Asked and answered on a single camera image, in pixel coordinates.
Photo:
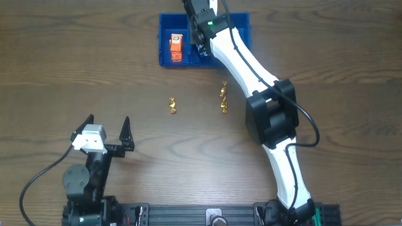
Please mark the gold candy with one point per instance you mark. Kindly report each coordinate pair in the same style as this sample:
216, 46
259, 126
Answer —
172, 106
223, 89
224, 106

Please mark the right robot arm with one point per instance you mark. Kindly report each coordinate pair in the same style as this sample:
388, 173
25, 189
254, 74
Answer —
238, 66

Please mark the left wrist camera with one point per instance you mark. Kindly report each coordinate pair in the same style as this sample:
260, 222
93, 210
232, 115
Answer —
89, 139

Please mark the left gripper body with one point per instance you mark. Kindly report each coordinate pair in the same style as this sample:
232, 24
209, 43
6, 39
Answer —
114, 150

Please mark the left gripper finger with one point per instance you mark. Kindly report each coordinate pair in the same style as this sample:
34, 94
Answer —
82, 127
127, 138

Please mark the mounting rail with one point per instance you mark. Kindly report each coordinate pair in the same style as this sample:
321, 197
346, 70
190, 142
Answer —
176, 215

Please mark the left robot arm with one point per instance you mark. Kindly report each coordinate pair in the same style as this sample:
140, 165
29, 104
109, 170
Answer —
94, 179

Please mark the orange candy box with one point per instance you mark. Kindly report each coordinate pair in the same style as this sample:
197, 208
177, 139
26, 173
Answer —
176, 42
176, 57

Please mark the blue candy pack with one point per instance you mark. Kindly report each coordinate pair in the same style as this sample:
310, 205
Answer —
203, 51

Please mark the blue tray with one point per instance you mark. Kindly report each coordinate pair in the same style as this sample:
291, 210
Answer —
165, 31

